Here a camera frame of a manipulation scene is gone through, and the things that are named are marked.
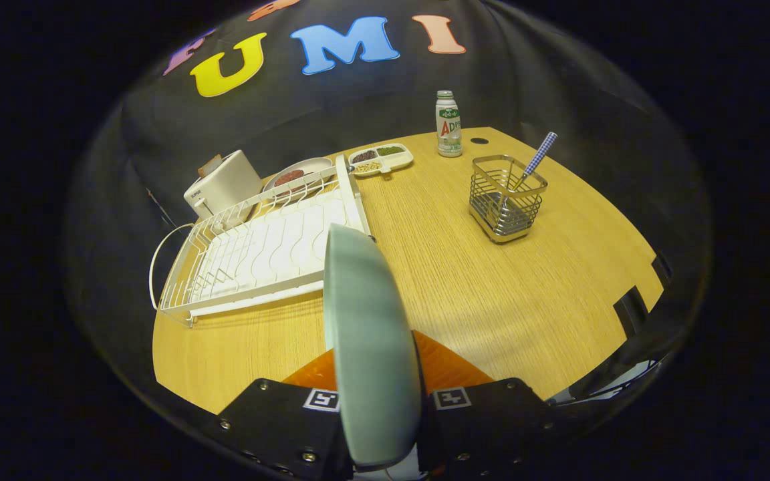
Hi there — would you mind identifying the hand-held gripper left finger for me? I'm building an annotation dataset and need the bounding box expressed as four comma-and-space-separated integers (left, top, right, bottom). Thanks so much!
201, 346, 354, 481

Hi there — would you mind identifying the white wire dish rack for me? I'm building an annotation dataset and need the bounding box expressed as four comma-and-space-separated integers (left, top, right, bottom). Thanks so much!
149, 154, 372, 328

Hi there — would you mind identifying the metal wire basket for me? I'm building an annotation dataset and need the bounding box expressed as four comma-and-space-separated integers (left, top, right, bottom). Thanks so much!
469, 154, 549, 245

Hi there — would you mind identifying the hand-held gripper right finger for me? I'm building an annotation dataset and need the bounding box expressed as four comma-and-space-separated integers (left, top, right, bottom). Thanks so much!
412, 329, 559, 481

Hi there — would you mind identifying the round beige meat dish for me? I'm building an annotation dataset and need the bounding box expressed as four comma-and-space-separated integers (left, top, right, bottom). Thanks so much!
263, 158, 334, 194

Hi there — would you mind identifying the white toaster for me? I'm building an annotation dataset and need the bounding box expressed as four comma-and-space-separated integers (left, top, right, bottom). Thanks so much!
183, 150, 264, 220

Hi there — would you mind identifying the white green label bottle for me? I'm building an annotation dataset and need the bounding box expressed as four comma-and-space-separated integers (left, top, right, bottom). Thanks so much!
435, 90, 463, 158

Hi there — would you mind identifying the black table edge clamp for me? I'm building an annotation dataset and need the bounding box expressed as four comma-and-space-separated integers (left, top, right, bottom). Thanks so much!
612, 286, 648, 335
650, 251, 674, 288

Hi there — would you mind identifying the pale green plate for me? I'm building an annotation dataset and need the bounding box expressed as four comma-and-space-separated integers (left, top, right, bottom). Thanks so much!
324, 223, 424, 468

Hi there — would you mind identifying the blue checkered handle spoon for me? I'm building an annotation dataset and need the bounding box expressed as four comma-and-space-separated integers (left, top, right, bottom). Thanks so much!
512, 132, 558, 194

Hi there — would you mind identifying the black backdrop cloth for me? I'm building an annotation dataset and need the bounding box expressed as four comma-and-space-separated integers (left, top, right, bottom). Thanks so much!
64, 0, 713, 415

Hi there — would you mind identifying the white divided bean dish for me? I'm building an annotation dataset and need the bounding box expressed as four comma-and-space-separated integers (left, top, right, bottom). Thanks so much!
348, 143, 414, 181

